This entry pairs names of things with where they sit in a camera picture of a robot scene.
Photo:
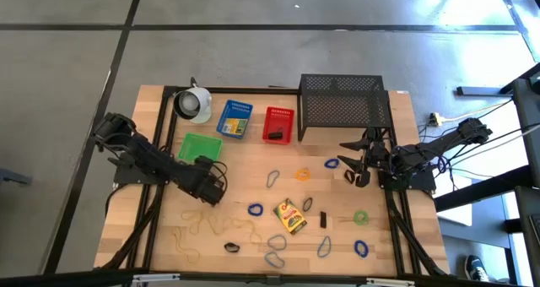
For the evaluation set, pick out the green coil band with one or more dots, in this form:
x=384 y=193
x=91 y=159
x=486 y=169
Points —
x=354 y=218

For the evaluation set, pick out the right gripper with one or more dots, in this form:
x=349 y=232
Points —
x=377 y=158

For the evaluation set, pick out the black desk frame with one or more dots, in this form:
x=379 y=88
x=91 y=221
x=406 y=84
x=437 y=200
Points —
x=523 y=122

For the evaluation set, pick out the green plastic basket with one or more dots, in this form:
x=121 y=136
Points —
x=198 y=147

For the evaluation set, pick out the white desk lamp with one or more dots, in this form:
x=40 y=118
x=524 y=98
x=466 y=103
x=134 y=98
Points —
x=202 y=109

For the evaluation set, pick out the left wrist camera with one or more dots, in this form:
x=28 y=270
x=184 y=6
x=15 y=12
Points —
x=206 y=160

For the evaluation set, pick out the blue plastic basket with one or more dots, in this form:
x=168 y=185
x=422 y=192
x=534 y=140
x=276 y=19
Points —
x=238 y=109

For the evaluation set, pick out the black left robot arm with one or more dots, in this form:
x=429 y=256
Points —
x=147 y=160

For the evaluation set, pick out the yellow rubber band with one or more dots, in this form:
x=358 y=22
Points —
x=219 y=225
x=252 y=230
x=198 y=219
x=176 y=236

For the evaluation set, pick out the yellow green crayon box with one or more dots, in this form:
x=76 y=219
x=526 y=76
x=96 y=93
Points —
x=233 y=126
x=290 y=216

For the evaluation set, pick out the black mesh shelf riser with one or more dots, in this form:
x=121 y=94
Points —
x=343 y=105

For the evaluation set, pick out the silver frame bracket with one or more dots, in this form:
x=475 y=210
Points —
x=390 y=281
x=156 y=277

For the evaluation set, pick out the red plastic basket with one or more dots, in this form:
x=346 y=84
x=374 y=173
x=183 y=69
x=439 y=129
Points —
x=278 y=116

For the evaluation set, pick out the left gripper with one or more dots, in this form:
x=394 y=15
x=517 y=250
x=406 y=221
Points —
x=206 y=185

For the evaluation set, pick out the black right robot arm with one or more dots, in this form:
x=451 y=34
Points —
x=443 y=143

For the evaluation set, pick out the grey chair leg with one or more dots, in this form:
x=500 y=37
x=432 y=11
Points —
x=12 y=176

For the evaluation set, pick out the blue coil band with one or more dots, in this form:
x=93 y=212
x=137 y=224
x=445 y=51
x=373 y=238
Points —
x=355 y=245
x=325 y=164
x=249 y=209

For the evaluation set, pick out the person's shoe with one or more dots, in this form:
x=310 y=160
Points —
x=476 y=268

